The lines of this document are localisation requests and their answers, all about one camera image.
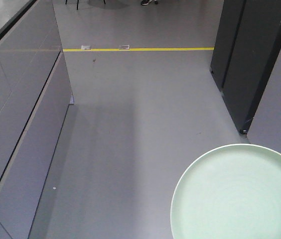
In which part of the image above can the mint green round plate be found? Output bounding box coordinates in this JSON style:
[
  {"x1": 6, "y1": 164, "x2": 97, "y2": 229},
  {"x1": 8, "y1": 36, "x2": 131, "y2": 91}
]
[{"x1": 170, "y1": 144, "x2": 281, "y2": 239}]

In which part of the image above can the grey left counter cabinet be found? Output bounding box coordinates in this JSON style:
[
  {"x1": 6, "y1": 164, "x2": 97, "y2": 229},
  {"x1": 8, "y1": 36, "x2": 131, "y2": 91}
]
[{"x1": 0, "y1": 0, "x2": 72, "y2": 239}]

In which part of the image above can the dark grey tall cabinet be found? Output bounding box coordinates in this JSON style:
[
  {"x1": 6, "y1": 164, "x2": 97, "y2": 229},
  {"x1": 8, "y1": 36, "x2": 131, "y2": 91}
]
[{"x1": 210, "y1": 0, "x2": 281, "y2": 134}]

